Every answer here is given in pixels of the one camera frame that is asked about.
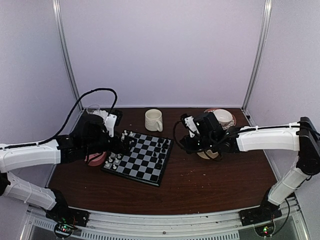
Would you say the floral patterned saucer plate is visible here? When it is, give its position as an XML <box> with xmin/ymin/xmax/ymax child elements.
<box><xmin>204</xmin><ymin>108</ymin><xmax>237</xmax><ymax>130</ymax></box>

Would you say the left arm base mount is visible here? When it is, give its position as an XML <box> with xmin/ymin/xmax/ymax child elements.
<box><xmin>44</xmin><ymin>207</ymin><xmax>90</xmax><ymax>239</ymax></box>

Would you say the aluminium frame post left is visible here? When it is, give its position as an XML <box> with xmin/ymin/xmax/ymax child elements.
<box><xmin>52</xmin><ymin>0</ymin><xmax>80</xmax><ymax>101</ymax></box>

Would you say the white ceramic cup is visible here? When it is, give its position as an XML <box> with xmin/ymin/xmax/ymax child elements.
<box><xmin>213</xmin><ymin>109</ymin><xmax>233</xmax><ymax>125</ymax></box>

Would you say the black and white chessboard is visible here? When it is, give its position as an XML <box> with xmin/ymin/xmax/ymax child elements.
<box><xmin>100</xmin><ymin>131</ymin><xmax>174</xmax><ymax>187</ymax></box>

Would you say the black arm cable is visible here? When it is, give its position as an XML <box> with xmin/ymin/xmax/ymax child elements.
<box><xmin>173</xmin><ymin>121</ymin><xmax>223</xmax><ymax>162</ymax></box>
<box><xmin>9</xmin><ymin>87</ymin><xmax>118</xmax><ymax>148</ymax></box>

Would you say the cream bowl of black pieces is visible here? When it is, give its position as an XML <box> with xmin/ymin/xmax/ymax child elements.
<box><xmin>197</xmin><ymin>150</ymin><xmax>219</xmax><ymax>161</ymax></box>

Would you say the clear glass cup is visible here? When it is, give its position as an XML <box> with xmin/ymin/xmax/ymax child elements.
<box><xmin>86</xmin><ymin>104</ymin><xmax>101</xmax><ymax>115</ymax></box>

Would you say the pink bowl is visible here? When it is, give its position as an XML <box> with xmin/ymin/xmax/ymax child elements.
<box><xmin>84</xmin><ymin>152</ymin><xmax>107</xmax><ymax>167</ymax></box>

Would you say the aluminium frame post right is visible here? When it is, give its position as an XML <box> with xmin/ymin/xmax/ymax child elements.
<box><xmin>241</xmin><ymin>0</ymin><xmax>273</xmax><ymax>112</ymax></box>

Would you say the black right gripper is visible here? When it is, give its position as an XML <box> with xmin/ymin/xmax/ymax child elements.
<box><xmin>181</xmin><ymin>134</ymin><xmax>216</xmax><ymax>155</ymax></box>

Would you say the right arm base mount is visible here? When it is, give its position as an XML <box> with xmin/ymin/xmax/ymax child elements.
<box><xmin>239</xmin><ymin>206</ymin><xmax>282</xmax><ymax>238</ymax></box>

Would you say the white ribbed ceramic mug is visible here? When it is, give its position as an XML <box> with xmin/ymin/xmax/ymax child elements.
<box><xmin>144</xmin><ymin>109</ymin><xmax>163</xmax><ymax>132</ymax></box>

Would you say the aluminium front rail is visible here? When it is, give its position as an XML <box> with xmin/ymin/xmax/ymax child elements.
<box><xmin>19</xmin><ymin>192</ymin><xmax>313</xmax><ymax>240</ymax></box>

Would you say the aluminium frame post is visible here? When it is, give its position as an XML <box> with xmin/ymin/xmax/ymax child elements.
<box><xmin>52</xmin><ymin>0</ymin><xmax>80</xmax><ymax>101</ymax></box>
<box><xmin>241</xmin><ymin>0</ymin><xmax>273</xmax><ymax>112</ymax></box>

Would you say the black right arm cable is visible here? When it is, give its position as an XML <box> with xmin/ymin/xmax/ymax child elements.
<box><xmin>173</xmin><ymin>121</ymin><xmax>223</xmax><ymax>162</ymax></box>

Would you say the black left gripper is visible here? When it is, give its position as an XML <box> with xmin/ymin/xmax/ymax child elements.
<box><xmin>83</xmin><ymin>130</ymin><xmax>137</xmax><ymax>156</ymax></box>

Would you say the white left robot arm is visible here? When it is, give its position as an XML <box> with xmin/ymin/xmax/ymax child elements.
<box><xmin>0</xmin><ymin>114</ymin><xmax>132</xmax><ymax>222</ymax></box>

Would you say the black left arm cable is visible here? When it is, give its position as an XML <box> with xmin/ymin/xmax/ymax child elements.
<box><xmin>9</xmin><ymin>87</ymin><xmax>118</xmax><ymax>148</ymax></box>

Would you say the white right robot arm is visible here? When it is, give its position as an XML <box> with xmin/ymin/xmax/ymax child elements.
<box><xmin>179</xmin><ymin>112</ymin><xmax>320</xmax><ymax>221</ymax></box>

